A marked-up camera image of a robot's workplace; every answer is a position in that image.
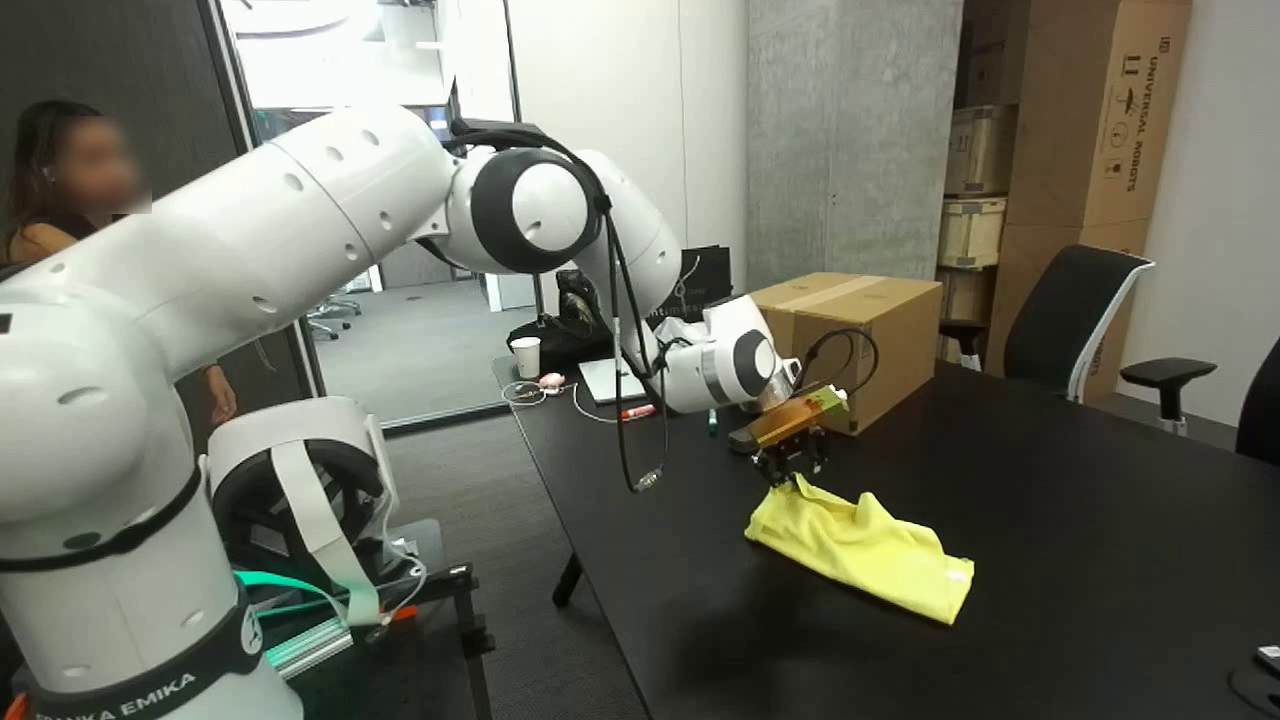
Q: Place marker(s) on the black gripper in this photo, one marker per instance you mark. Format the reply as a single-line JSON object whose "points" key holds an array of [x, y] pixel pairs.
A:
{"points": [[790, 438]]}

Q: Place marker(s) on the yellow cloth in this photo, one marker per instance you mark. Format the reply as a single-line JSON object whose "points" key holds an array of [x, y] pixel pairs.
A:
{"points": [[862, 547]]}

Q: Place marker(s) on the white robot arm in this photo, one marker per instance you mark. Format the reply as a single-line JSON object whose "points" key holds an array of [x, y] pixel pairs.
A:
{"points": [[117, 580]]}

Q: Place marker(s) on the brown cardboard box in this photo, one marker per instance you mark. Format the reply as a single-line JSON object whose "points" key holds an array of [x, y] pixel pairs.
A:
{"points": [[876, 336]]}

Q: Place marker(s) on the black equipment pile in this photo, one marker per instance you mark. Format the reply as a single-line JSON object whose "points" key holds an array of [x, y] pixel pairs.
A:
{"points": [[578, 330]]}

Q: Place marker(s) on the white paper cup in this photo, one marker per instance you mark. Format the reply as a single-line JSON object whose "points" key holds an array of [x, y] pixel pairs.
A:
{"points": [[526, 352]]}

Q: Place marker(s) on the stacked cardboard boxes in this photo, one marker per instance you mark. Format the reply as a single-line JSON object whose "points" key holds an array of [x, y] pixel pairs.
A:
{"points": [[979, 186]]}

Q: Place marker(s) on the black chair armrest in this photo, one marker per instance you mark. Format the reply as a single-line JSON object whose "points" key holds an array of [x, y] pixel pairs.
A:
{"points": [[1169, 376]]}

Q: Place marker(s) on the tall cardboard box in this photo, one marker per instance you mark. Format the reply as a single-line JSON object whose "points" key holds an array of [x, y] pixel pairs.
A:
{"points": [[1098, 88]]}

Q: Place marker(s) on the white VR headset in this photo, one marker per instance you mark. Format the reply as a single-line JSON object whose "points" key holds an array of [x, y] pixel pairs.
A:
{"points": [[306, 491]]}

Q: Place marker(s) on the seated person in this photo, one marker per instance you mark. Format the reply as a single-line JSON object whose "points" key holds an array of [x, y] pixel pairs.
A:
{"points": [[74, 175]]}

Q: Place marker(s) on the black office chair white frame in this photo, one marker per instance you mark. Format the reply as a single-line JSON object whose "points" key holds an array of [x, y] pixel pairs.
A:
{"points": [[1066, 319]]}

